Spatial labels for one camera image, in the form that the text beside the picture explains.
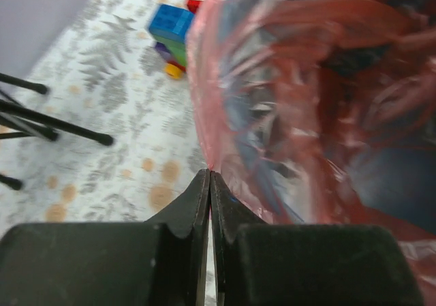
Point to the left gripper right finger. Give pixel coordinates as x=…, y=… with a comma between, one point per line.
x=261, y=264

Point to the black music stand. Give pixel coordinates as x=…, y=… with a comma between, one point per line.
x=27, y=123

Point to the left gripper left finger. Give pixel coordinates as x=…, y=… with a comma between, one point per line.
x=160, y=261

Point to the colourful toy brick car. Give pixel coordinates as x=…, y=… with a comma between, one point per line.
x=169, y=27

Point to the red plastic trash bag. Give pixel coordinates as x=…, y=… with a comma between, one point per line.
x=360, y=21

